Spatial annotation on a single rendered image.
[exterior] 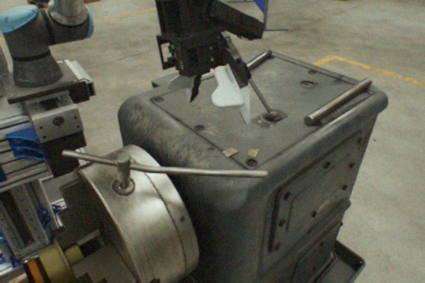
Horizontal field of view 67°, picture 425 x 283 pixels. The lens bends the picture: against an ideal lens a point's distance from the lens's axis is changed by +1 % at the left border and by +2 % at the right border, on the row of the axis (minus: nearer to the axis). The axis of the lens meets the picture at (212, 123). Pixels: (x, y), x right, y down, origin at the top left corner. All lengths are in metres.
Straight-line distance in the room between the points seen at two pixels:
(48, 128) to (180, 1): 0.79
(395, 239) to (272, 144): 1.74
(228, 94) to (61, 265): 0.44
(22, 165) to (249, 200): 0.96
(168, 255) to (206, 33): 0.39
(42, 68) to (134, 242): 0.76
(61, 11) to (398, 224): 2.16
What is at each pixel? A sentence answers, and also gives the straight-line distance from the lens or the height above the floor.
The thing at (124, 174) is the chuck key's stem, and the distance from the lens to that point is 0.56.
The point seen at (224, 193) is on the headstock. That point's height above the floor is 1.23.
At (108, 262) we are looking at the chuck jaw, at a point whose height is 1.10.
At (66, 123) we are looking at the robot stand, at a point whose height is 1.07.
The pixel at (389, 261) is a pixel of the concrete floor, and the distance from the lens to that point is 2.20.
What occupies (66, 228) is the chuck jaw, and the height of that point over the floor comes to 1.14.
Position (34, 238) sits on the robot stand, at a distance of 1.77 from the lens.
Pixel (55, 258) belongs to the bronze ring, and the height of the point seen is 1.12.
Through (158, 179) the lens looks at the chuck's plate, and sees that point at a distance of 0.62.
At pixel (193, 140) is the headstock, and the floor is 1.25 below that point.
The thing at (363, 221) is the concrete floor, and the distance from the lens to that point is 2.33.
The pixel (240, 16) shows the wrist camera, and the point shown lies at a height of 1.52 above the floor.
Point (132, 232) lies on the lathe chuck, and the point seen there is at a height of 1.19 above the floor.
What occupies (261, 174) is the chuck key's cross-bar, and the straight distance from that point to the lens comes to 0.52.
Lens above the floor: 1.65
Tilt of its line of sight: 34 degrees down
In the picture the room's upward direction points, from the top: straight up
